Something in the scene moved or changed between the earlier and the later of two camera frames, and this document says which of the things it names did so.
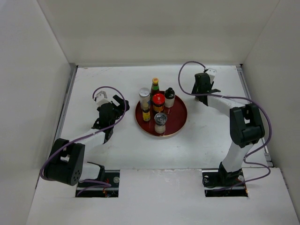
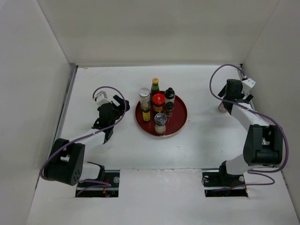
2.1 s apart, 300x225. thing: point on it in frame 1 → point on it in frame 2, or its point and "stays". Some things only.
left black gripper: (121, 102) stays
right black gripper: (194, 90) → (223, 92)
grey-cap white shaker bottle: (160, 120) stays
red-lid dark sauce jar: (158, 100) stays
